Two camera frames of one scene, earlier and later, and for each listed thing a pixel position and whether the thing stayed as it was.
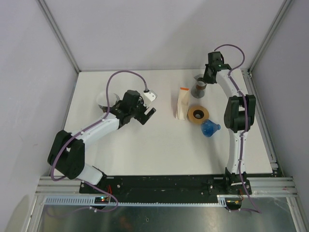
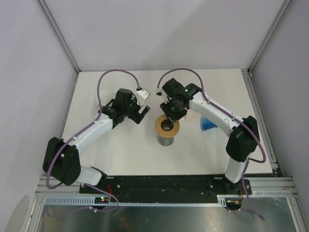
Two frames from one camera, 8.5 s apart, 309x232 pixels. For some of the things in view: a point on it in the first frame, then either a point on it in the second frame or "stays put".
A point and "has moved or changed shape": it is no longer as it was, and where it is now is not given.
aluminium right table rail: x=261 y=119 stays put
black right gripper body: x=208 y=79 to x=173 y=110
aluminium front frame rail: x=268 y=185 stays put
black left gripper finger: x=149 y=115 to x=144 y=113
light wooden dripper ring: x=194 y=120 to x=163 y=128
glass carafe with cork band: x=199 y=89 has moved or changed shape
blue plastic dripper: x=209 y=127 has moved or changed shape
